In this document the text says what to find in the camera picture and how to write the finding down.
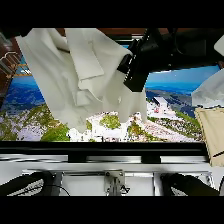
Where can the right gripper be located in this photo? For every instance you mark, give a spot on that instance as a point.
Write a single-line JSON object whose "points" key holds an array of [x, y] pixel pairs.
{"points": [[133, 50]]}

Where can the cream shirt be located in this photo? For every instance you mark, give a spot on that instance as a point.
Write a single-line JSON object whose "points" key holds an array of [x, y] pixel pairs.
{"points": [[83, 80]]}

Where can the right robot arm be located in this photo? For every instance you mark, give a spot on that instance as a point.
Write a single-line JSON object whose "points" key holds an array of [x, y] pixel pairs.
{"points": [[186, 50]]}

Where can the white garment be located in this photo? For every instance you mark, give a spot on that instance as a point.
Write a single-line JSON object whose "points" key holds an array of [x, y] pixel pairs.
{"points": [[210, 91]]}

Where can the beige garment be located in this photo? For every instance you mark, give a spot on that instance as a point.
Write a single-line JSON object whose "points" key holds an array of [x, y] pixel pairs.
{"points": [[211, 133]]}

